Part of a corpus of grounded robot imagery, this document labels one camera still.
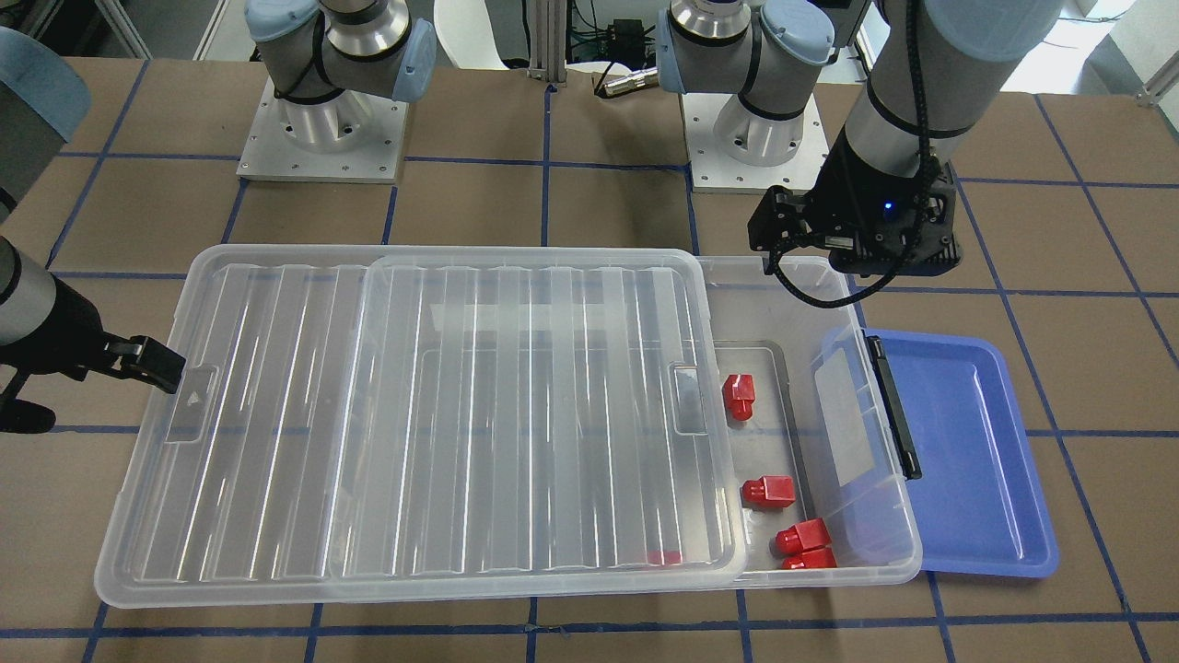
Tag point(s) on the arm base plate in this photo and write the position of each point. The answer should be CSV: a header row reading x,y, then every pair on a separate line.
x,y
355,138
764,147

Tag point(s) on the wrist camera black housing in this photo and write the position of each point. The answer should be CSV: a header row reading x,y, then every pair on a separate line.
x,y
879,216

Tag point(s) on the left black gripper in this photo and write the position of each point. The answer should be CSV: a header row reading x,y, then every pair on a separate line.
x,y
846,193

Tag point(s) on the red block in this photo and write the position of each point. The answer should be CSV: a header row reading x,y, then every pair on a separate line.
x,y
664,558
804,537
769,492
738,395

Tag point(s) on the aluminium frame post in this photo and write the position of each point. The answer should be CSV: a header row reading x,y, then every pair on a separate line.
x,y
547,40

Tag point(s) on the clear plastic storage box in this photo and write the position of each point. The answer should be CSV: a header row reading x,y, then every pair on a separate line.
x,y
819,418

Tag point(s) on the clear plastic box lid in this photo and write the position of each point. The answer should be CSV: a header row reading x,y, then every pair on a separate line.
x,y
402,422

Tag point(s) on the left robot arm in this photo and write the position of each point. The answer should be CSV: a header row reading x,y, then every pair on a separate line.
x,y
937,73

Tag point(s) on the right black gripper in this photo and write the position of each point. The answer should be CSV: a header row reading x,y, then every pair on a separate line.
x,y
63,333

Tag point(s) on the black box latch handle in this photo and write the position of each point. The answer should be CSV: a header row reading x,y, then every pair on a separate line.
x,y
898,423

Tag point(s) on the blue plastic tray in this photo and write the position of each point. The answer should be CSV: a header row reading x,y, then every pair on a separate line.
x,y
979,505

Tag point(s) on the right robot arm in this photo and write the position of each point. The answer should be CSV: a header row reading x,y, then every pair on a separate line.
x,y
336,71

